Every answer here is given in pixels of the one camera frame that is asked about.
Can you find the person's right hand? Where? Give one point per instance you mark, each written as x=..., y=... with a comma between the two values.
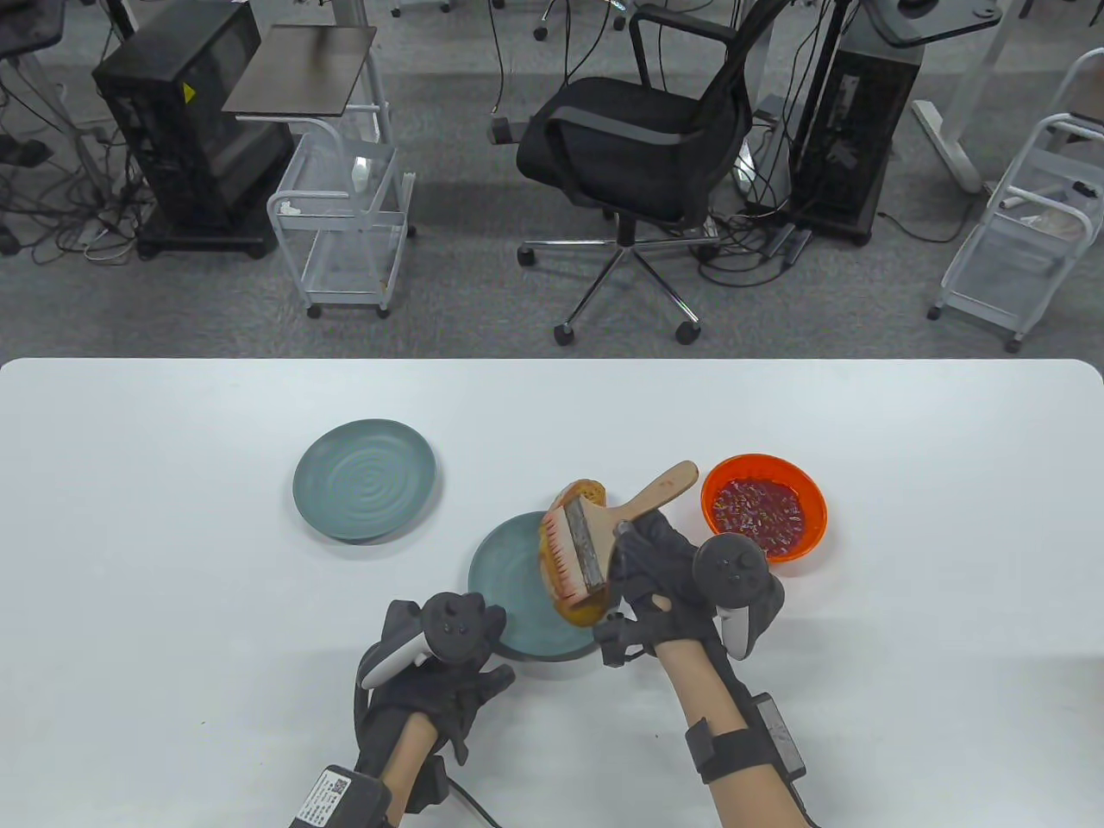
x=660, y=561

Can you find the black round hand tracker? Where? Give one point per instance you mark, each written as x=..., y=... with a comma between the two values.
x=455, y=630
x=731, y=567

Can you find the person's left hand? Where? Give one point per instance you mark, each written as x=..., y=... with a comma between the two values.
x=418, y=703

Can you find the wooden brush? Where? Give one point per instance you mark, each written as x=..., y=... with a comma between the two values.
x=660, y=487

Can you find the person's right forearm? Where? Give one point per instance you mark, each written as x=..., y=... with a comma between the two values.
x=694, y=686

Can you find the black office chair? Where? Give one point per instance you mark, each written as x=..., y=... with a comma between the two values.
x=621, y=129

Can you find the dark grey desk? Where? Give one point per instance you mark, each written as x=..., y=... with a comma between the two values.
x=26, y=26

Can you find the orange plastic bowl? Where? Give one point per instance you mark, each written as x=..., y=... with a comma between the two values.
x=817, y=517

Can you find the black labelled wrist camera box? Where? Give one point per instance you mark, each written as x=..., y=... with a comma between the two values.
x=338, y=798

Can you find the black computer tower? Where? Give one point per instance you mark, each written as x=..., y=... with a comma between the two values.
x=854, y=129
x=190, y=129

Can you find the grey power strip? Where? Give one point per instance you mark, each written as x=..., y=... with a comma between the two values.
x=787, y=243

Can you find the brown bread slice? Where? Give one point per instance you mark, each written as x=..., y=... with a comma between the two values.
x=580, y=612

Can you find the teal round plate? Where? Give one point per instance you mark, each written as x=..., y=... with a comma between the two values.
x=362, y=479
x=504, y=561

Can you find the white-legged grey desk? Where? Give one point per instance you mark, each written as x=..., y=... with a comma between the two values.
x=944, y=138

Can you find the person's left forearm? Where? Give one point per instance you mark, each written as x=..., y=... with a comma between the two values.
x=412, y=768

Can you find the black power adapter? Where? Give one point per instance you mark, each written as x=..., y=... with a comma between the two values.
x=502, y=131

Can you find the brown side table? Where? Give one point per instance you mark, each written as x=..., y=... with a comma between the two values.
x=302, y=73

